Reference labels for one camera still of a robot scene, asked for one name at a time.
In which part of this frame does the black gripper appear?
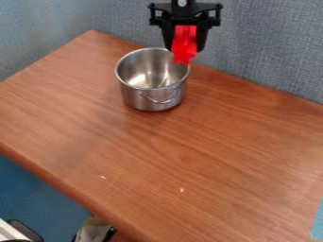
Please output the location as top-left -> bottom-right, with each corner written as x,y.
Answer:
148,0 -> 222,52

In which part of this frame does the red star-profile block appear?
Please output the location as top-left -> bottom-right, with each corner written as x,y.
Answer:
172,26 -> 196,66

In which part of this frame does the metal pot with handle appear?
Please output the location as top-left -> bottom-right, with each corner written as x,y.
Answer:
114,47 -> 190,112

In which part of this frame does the black and white object corner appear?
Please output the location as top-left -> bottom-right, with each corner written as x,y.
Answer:
0,218 -> 44,242

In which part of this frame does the grey bracket under table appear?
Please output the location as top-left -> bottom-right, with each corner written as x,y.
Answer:
70,216 -> 117,242

